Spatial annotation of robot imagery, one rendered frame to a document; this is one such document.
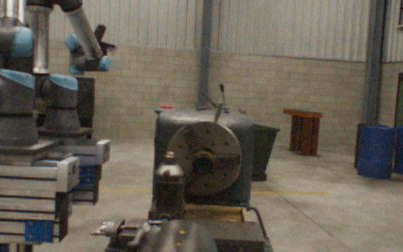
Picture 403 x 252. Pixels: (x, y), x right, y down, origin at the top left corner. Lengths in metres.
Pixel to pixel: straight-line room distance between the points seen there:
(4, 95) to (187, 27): 10.68
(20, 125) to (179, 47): 10.57
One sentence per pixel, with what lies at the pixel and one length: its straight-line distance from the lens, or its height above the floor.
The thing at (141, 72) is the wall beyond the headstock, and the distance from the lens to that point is 11.76.
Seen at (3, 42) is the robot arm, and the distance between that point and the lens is 1.22.
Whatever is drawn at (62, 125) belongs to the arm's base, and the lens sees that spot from 1.91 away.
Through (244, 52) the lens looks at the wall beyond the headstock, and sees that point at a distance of 12.16.
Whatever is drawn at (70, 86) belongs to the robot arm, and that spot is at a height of 1.35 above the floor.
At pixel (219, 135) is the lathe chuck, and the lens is 1.81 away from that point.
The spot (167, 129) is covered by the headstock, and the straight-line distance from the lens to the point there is 1.98.
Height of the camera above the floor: 1.36
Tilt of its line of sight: 5 degrees down
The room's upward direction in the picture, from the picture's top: 3 degrees clockwise
